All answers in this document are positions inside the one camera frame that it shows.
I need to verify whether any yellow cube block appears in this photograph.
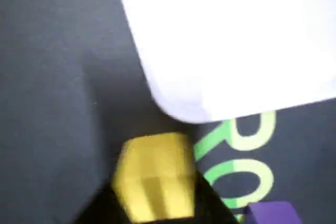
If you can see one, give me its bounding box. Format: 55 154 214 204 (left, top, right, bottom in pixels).
110 132 197 223

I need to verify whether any purple cube block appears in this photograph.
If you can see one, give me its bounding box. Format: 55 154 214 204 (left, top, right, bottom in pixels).
243 200 302 224

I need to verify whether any dark mat with WOWROBO print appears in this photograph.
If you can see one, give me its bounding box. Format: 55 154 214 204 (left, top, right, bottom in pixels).
0 0 336 224

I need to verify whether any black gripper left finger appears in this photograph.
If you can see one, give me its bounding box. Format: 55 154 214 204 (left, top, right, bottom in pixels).
75 180 137 224

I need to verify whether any white rounded rectangular tray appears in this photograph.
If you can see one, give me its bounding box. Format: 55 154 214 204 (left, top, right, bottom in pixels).
111 0 336 125

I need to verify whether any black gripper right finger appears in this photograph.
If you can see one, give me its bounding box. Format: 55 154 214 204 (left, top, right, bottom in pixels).
193 173 238 224

